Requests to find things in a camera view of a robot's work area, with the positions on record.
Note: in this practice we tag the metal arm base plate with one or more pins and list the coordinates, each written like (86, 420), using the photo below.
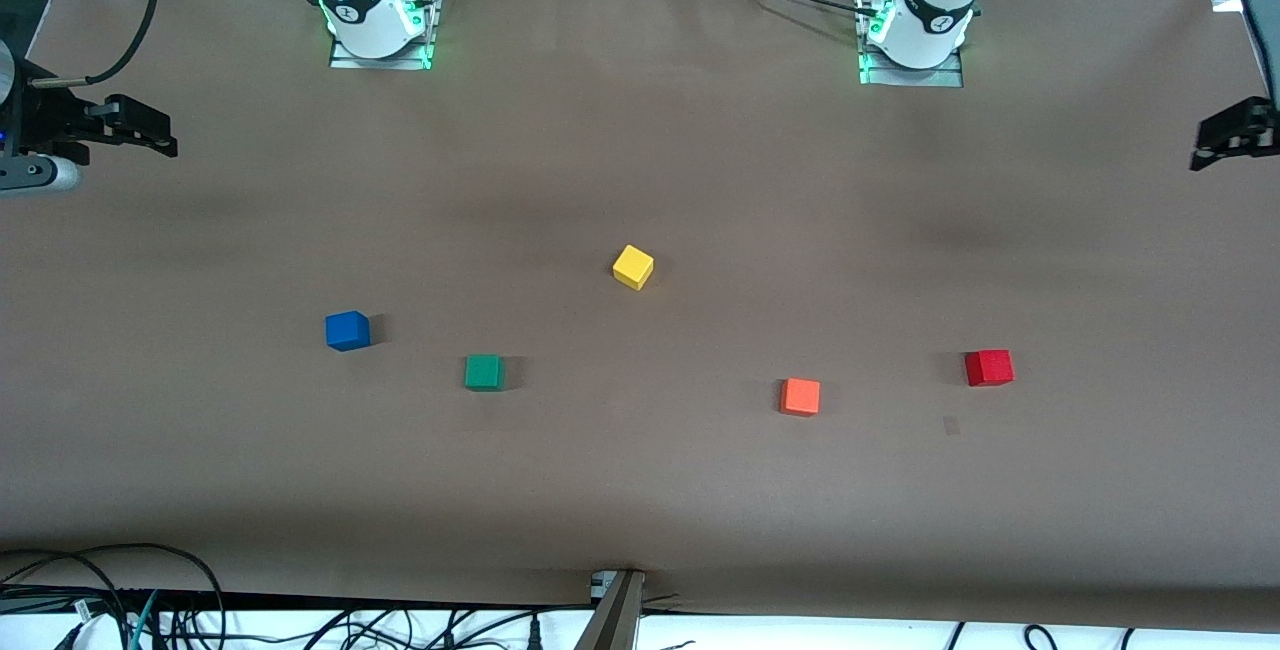
(350, 62)
(880, 78)

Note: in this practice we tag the green wooden block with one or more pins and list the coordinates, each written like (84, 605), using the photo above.
(484, 373)

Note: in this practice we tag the red wooden block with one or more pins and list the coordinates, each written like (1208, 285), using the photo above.
(990, 368)

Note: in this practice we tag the aluminium camera post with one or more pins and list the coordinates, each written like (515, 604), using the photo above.
(612, 620)

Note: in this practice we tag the blue wooden block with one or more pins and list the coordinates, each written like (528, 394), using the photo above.
(347, 332)

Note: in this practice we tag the orange wooden block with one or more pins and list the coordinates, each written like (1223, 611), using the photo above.
(800, 397)

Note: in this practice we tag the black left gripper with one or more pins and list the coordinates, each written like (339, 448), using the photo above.
(1243, 126)

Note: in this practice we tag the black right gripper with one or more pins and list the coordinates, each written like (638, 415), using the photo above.
(52, 117)

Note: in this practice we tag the yellow wooden block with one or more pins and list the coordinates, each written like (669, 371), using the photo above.
(632, 267)

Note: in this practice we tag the small metal post bracket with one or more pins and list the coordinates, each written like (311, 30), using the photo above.
(600, 585)

